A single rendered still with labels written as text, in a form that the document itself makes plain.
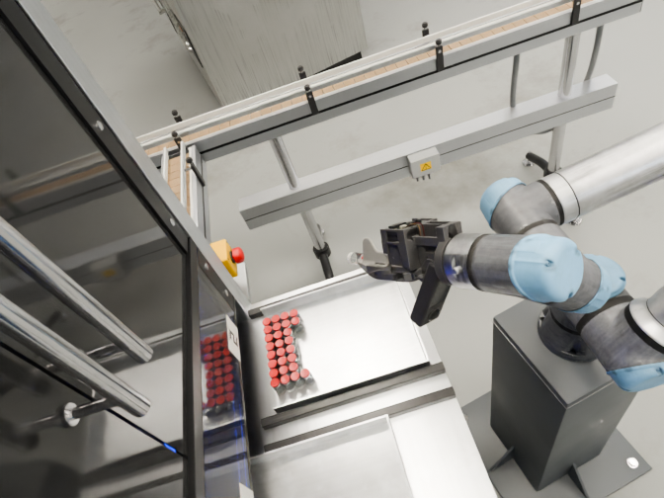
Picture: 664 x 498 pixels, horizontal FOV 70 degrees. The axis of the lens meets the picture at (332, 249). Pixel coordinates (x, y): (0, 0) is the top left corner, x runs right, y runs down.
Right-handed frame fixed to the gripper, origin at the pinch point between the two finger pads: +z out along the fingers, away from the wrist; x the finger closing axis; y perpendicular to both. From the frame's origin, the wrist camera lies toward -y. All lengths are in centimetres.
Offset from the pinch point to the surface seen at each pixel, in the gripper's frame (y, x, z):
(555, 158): -3, -158, 60
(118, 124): 30.8, 29.4, 20.7
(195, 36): 101, -70, 219
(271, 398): -29.8, 12.2, 28.6
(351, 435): -35.6, 4.5, 11.0
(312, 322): -18.7, -4.0, 32.3
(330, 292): -13.5, -10.8, 32.6
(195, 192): 16, -1, 83
